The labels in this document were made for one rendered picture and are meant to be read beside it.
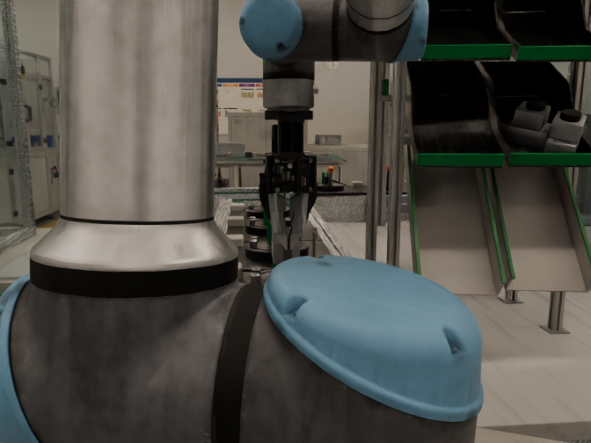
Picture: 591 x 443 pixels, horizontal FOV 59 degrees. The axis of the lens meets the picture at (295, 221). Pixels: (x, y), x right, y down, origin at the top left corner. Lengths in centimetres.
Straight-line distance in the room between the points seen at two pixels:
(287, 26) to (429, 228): 45
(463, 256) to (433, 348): 67
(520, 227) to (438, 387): 75
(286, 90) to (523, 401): 56
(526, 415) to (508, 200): 38
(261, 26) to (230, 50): 1087
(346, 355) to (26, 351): 16
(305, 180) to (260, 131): 744
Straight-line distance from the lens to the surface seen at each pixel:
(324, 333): 24
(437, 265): 89
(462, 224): 94
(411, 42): 65
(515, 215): 100
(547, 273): 96
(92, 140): 28
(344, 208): 210
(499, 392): 88
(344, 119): 1146
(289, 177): 75
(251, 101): 1139
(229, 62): 1149
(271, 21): 64
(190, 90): 29
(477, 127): 98
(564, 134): 93
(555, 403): 88
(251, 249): 112
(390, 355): 24
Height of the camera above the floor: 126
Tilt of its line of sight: 11 degrees down
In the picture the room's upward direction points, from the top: straight up
